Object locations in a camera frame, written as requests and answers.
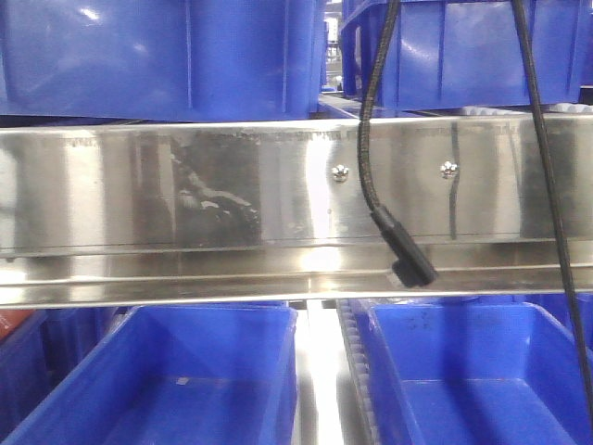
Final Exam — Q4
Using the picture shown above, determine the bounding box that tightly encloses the blue bin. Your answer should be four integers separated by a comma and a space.
1, 307, 118, 439
1, 1, 325, 122
7, 305, 297, 444
340, 0, 593, 112
349, 301, 592, 444

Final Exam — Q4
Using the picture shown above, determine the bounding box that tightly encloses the steel roller track divider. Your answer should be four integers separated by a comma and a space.
292, 299, 379, 444

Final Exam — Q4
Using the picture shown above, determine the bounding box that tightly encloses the lower right blue bin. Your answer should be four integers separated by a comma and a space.
349, 301, 592, 444

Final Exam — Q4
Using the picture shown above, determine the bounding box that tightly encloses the upper right blue bin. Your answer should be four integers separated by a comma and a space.
340, 0, 593, 112

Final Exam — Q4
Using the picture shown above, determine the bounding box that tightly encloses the upper left blue bin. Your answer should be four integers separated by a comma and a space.
1, 1, 325, 122

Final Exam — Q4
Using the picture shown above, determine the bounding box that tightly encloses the far left lower blue bin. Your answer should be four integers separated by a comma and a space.
1, 307, 118, 439

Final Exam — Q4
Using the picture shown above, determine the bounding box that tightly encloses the stainless steel shelf rail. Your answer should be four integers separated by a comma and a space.
0, 113, 593, 310

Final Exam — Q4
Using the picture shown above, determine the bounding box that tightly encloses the left rail screw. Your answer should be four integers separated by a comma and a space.
331, 164, 349, 183

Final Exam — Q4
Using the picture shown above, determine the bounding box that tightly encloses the rail screw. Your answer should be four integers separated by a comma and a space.
439, 160, 459, 180
331, 164, 349, 183

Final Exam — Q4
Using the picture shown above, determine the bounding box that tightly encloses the black cable with plug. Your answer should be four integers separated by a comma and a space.
355, 0, 439, 288

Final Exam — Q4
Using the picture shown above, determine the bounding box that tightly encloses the right rail screw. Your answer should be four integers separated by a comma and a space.
439, 160, 459, 180

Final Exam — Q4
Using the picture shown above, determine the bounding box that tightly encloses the thin black cable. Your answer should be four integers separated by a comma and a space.
511, 0, 593, 418

